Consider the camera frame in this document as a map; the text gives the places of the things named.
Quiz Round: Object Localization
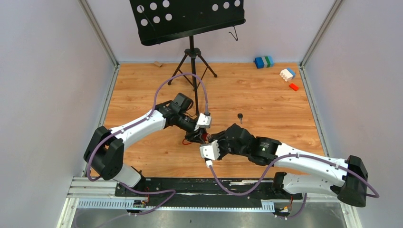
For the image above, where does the red cable lock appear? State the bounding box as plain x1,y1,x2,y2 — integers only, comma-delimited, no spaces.
182,133,210,145

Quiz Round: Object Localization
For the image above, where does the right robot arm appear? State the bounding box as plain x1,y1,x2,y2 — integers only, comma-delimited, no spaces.
200,124,369,208

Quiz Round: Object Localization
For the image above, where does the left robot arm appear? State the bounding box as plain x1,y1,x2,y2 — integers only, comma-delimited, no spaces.
84,93,212,196

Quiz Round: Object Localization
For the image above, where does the black head key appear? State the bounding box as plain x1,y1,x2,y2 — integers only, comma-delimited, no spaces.
237,113,243,124

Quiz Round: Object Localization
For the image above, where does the small wooden block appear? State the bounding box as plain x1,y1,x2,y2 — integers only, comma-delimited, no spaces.
154,61,163,67

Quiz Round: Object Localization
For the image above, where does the red block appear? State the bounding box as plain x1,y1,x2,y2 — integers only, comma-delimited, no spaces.
289,83,299,91

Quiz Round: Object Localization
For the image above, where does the blue green block stack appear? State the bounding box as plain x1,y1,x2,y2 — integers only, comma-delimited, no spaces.
254,56,275,69

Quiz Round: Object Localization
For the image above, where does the white blue block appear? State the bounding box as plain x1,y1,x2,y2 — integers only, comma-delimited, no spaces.
279,68,296,82

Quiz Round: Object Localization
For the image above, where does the black music stand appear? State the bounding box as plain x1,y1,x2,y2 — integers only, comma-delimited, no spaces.
129,0,247,116

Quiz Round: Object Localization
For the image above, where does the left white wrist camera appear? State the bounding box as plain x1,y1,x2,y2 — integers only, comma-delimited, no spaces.
195,113,212,130

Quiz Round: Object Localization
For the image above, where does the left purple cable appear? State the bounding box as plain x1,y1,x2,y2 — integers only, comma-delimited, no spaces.
86,73,210,196

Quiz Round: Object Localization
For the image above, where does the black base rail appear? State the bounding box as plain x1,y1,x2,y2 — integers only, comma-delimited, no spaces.
134,177,303,207

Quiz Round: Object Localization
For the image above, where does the white slotted cable duct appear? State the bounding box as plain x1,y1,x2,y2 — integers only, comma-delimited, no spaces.
77,199,275,212

